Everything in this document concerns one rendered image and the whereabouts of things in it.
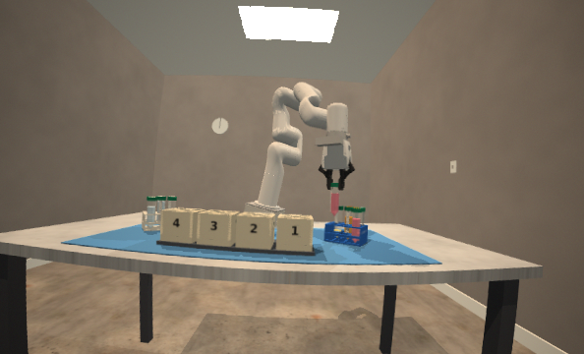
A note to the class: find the beige tube rack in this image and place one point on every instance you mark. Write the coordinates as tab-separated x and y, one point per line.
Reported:
154	227

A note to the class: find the beige bucket adapter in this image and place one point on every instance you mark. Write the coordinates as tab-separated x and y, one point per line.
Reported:
254	230
217	229
179	225
294	232

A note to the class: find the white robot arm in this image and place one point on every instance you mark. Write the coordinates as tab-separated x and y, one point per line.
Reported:
289	150

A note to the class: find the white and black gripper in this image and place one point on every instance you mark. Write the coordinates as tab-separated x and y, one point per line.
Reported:
335	157

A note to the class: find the blue bench mat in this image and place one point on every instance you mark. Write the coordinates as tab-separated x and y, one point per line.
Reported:
378	251

